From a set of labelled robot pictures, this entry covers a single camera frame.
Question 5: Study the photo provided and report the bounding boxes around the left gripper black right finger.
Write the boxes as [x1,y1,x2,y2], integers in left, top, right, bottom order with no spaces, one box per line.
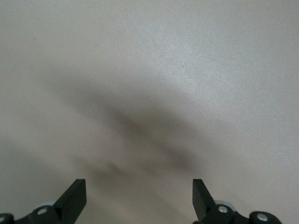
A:
[192,179,282,224]

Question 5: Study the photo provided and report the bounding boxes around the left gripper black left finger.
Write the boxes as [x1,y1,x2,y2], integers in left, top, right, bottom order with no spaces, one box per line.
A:
[0,179,87,224]

